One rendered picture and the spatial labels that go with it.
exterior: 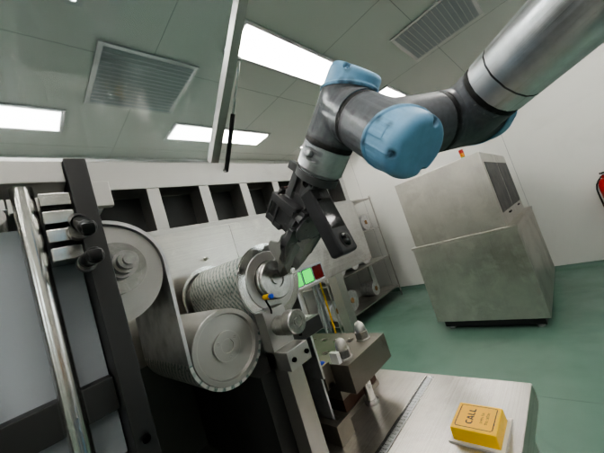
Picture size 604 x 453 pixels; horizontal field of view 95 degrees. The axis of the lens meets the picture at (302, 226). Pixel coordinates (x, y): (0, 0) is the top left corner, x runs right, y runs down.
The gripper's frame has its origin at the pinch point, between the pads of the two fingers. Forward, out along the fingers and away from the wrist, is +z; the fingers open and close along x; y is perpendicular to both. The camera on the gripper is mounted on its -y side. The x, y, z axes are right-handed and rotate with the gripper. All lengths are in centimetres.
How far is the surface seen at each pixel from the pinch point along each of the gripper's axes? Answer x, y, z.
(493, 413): -15.5, -39.0, 5.0
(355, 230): -82, 27, 26
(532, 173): -448, -3, -12
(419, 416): -14.4, -32.1, 16.9
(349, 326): -75, 4, 69
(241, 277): 8.2, 3.9, 1.7
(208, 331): 16.1, -0.4, 6.5
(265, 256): 1.8, 5.6, 0.0
